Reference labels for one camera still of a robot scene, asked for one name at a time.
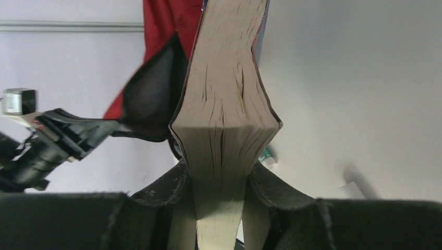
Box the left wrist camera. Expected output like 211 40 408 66
2 88 38 115

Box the red student backpack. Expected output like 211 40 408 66
104 0 203 142

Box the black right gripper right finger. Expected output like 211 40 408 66
242 163 441 249

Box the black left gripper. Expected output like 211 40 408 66
1 108 119 193

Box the green white glue stick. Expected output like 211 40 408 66
258 147 277 170

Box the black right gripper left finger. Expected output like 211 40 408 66
1 161 197 249

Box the aluminium frame rail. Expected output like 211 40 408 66
1 20 144 33

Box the blue Jane Eyre book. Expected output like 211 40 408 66
171 1 281 249

